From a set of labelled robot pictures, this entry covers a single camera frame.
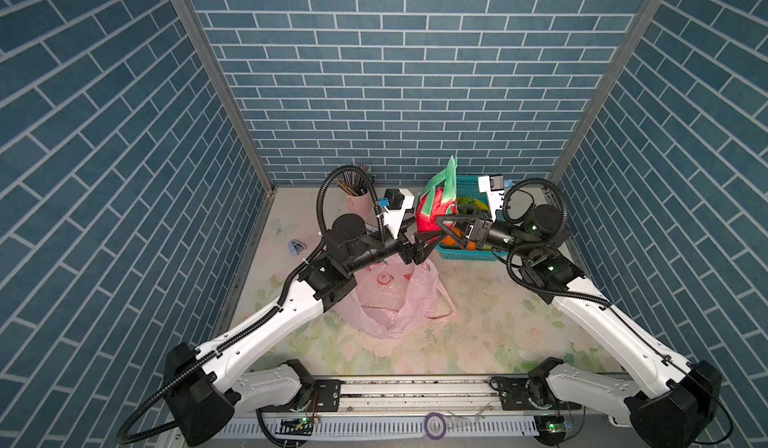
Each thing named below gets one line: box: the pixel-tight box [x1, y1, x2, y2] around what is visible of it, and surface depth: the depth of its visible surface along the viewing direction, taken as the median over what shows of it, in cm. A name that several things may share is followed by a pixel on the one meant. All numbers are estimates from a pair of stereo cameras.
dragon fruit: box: [415, 155, 458, 233], surface depth 57 cm
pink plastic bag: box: [327, 255, 457, 339], surface depth 88 cm
